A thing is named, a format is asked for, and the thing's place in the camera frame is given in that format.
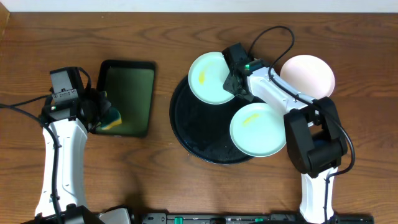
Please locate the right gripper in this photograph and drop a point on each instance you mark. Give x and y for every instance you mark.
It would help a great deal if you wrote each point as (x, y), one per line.
(232, 84)

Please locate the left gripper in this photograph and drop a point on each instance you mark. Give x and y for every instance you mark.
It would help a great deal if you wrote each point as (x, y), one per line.
(101, 106)

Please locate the green yellow scrub sponge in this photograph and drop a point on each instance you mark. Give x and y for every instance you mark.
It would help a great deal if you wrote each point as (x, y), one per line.
(112, 118)

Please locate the mint plate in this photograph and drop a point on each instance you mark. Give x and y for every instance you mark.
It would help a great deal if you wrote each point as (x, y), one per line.
(206, 77)
(257, 130)

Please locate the pale pink plate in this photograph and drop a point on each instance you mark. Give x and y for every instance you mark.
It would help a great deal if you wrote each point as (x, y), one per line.
(310, 75)

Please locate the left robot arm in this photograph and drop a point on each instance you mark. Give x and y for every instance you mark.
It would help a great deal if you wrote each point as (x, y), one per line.
(62, 197)

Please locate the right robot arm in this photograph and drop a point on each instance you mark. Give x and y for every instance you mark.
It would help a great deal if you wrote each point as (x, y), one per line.
(296, 112)

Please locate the black round serving tray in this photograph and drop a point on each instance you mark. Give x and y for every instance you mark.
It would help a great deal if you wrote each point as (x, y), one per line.
(203, 129)

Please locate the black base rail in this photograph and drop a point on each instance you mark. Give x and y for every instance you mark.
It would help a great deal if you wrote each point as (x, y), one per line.
(163, 218)

